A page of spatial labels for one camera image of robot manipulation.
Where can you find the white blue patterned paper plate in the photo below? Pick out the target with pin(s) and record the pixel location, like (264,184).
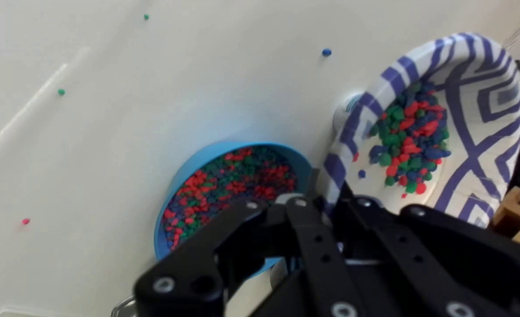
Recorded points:
(477,84)

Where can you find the blue bowl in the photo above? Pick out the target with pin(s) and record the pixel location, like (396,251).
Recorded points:
(218,175)

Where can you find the colorful candy pile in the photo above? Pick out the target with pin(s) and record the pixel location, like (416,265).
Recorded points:
(410,140)

